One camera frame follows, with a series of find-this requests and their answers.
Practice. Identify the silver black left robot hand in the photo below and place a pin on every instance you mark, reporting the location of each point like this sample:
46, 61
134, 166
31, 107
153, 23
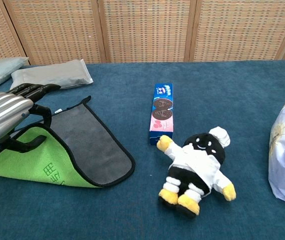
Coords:
5, 110

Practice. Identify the blue table cover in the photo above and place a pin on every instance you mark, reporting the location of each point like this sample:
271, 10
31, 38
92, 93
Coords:
220, 95

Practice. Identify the woven rattan folding screen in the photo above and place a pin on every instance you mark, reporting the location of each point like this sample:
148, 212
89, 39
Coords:
145, 30

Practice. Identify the blue pink cookie box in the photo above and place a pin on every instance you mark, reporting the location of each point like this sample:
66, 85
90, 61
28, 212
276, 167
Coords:
163, 110

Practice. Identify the grey and green microfibre cloth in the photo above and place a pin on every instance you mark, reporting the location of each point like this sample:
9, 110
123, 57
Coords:
97, 150

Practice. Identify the grey plastic-wrapped package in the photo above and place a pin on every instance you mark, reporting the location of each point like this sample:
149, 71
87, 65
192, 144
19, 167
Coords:
62, 73

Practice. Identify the black chef plush doll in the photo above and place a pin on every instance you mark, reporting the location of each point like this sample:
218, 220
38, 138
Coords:
195, 162

